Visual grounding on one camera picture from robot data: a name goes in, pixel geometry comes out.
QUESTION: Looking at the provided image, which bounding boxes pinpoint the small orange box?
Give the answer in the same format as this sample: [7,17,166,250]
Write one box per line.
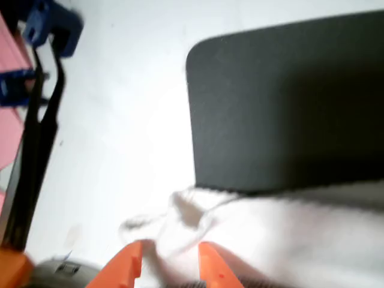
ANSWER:
[0,248,34,288]

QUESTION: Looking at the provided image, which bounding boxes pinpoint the white striped towel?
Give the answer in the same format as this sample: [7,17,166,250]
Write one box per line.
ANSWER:
[118,179,384,288]

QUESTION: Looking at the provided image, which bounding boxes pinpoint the pink paper sheets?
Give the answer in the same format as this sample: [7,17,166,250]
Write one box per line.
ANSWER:
[0,11,35,211]

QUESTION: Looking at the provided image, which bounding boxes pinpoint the blue printed clip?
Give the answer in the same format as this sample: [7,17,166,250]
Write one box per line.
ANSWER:
[23,0,84,58]
[0,68,34,107]

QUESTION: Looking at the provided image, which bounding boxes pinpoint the black desk mat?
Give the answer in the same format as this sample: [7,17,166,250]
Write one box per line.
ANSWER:
[185,8,384,196]

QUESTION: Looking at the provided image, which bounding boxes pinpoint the black tweezers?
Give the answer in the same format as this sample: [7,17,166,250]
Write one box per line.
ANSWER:
[0,32,67,251]

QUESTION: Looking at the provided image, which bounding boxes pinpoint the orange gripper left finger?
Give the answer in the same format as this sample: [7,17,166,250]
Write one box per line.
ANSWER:
[89,241,143,288]

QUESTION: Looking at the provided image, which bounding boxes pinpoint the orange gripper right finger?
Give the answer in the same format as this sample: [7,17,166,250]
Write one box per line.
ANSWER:
[197,241,242,288]

